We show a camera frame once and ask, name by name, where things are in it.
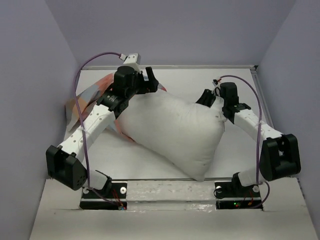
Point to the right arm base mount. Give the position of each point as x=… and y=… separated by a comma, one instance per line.
x=231, y=195

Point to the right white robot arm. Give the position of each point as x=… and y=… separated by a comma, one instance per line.
x=278, y=153

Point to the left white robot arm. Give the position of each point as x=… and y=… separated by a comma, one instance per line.
x=68, y=163

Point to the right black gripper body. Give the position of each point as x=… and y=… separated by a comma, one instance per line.
x=224, y=101

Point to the orange blue checked pillowcase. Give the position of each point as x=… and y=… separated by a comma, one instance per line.
x=85, y=102

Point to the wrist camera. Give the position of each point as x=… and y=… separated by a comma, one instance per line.
x=216, y=82
x=132, y=60

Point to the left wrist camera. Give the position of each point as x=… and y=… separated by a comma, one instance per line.
x=132, y=60

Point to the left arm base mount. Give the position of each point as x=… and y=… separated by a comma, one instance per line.
x=104, y=193

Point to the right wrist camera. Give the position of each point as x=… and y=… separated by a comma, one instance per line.
x=216, y=82

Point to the white pillow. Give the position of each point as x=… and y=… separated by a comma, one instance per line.
x=185, y=133

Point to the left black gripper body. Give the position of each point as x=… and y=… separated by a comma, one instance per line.
x=138, y=85

